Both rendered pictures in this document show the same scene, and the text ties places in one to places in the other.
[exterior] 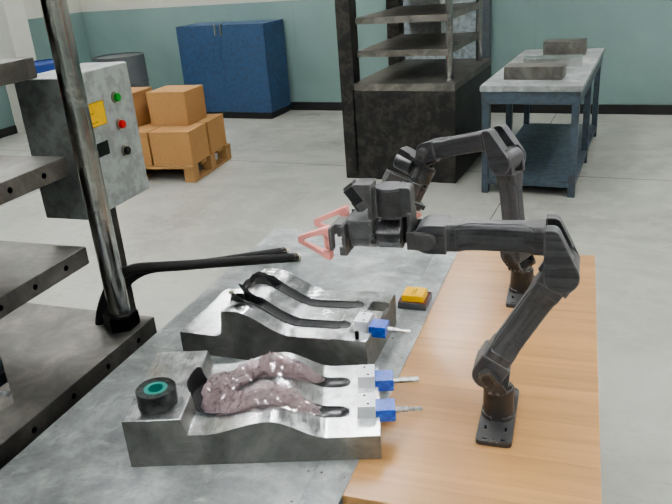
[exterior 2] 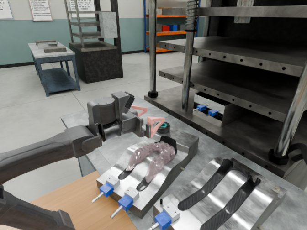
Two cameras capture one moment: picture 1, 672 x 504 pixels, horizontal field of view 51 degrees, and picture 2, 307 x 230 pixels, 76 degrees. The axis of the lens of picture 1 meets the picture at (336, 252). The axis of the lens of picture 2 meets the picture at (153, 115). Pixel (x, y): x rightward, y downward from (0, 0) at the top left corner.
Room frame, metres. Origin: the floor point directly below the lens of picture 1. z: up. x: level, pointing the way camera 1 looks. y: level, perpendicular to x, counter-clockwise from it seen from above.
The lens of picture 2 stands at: (1.67, -0.46, 1.52)
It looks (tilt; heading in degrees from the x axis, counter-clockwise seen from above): 28 degrees down; 122
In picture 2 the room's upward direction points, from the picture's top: straight up
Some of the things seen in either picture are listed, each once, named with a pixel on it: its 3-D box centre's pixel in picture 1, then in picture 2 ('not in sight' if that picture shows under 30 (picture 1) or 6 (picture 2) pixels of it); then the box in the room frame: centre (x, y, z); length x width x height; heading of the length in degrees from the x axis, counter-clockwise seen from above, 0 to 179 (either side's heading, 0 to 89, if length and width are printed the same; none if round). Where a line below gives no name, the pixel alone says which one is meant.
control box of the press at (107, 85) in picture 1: (121, 300); not in sight; (2.08, 0.71, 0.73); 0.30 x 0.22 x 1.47; 159
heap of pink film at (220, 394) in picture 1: (260, 382); (153, 154); (1.27, 0.18, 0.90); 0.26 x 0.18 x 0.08; 86
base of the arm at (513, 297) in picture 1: (521, 279); not in sight; (1.79, -0.52, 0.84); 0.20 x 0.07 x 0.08; 160
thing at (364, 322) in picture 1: (383, 328); (160, 222); (1.47, -0.10, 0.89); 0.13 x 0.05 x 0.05; 69
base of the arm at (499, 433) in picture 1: (498, 400); not in sight; (1.22, -0.31, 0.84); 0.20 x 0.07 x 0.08; 160
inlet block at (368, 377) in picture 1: (388, 380); (123, 204); (1.30, -0.09, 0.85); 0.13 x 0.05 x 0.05; 86
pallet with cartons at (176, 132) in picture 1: (149, 130); not in sight; (6.51, 1.63, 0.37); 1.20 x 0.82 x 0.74; 73
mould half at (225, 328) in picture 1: (289, 314); (224, 198); (1.63, 0.13, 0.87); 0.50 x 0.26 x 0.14; 69
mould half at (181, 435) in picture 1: (260, 401); (152, 160); (1.26, 0.18, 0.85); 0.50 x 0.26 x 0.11; 86
